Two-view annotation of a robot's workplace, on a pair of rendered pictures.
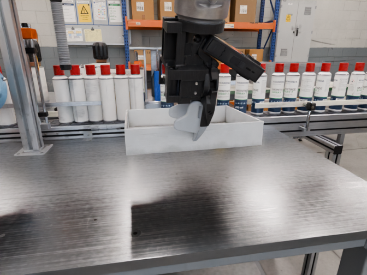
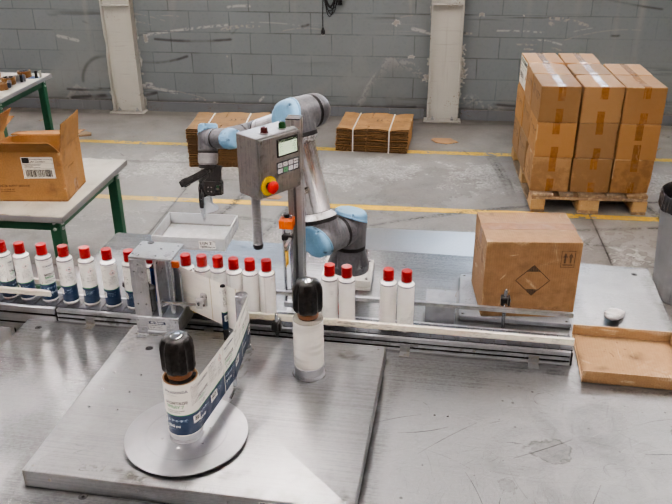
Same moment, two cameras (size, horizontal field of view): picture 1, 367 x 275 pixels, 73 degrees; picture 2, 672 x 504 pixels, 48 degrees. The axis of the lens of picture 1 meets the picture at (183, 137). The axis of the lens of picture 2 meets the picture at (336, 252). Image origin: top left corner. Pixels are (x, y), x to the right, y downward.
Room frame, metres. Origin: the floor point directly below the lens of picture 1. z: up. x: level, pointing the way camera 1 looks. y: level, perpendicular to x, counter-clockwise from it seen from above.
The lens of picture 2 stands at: (2.81, 1.33, 2.14)
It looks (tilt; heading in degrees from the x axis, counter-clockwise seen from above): 26 degrees down; 199
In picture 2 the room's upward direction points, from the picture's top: straight up
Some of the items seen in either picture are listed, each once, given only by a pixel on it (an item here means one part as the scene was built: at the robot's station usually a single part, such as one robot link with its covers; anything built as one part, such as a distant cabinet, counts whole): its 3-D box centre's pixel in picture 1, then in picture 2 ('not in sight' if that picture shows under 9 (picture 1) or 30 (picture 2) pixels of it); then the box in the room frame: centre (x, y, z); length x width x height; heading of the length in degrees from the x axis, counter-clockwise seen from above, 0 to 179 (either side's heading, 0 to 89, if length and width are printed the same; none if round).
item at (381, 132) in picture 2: not in sight; (375, 131); (-3.55, -0.51, 0.11); 0.65 x 0.54 x 0.22; 99
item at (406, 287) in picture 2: not in sight; (405, 300); (0.83, 0.86, 0.98); 0.05 x 0.05 x 0.20
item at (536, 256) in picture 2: not in sight; (523, 263); (0.46, 1.18, 0.99); 0.30 x 0.24 x 0.27; 107
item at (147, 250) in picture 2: (147, 48); (156, 250); (1.04, 0.14, 1.14); 0.14 x 0.11 x 0.01; 99
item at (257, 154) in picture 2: not in sight; (269, 160); (0.81, 0.42, 1.38); 0.17 x 0.10 x 0.19; 154
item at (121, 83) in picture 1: (122, 93); (203, 284); (0.93, 0.23, 0.98); 0.05 x 0.05 x 0.20
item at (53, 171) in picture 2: not in sight; (37, 153); (-0.02, -1.17, 0.97); 0.51 x 0.39 x 0.37; 17
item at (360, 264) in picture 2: not in sight; (348, 255); (0.46, 0.56, 0.92); 0.15 x 0.15 x 0.10
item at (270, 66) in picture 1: (284, 73); not in sight; (2.63, -1.03, 0.91); 0.60 x 0.40 x 0.22; 106
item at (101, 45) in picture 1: (102, 68); (181, 385); (1.50, 0.47, 1.04); 0.09 x 0.09 x 0.29
